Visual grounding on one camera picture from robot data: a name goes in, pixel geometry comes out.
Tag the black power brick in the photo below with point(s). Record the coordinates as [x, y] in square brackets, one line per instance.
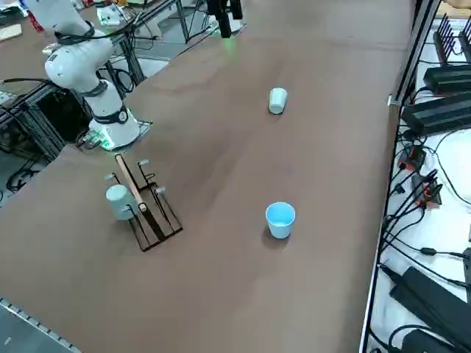
[434, 343]
[423, 298]

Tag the aluminium table edge rail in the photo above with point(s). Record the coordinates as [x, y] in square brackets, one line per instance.
[25, 319]

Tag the black ribbed power supply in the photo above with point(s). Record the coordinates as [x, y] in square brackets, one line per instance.
[434, 115]
[449, 79]

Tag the black orange connector block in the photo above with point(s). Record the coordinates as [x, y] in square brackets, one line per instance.
[416, 158]
[427, 191]

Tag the blue plastic cup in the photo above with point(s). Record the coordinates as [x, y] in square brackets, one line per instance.
[281, 229]

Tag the black pronged rack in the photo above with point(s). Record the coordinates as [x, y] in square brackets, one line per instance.
[447, 44]

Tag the black adapter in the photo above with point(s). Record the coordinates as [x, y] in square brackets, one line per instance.
[467, 268]

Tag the aluminium arm base plate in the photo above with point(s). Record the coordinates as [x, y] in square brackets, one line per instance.
[143, 127]

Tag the red white packet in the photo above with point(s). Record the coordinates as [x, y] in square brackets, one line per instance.
[35, 22]

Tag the aluminium frame post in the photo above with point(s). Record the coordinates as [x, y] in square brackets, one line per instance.
[414, 55]

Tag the green white object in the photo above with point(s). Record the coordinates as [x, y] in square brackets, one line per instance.
[108, 16]

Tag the pale green plastic cup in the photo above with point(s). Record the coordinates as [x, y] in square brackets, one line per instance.
[117, 204]
[276, 103]

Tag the black equipment cabinet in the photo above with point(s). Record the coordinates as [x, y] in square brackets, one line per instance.
[62, 114]

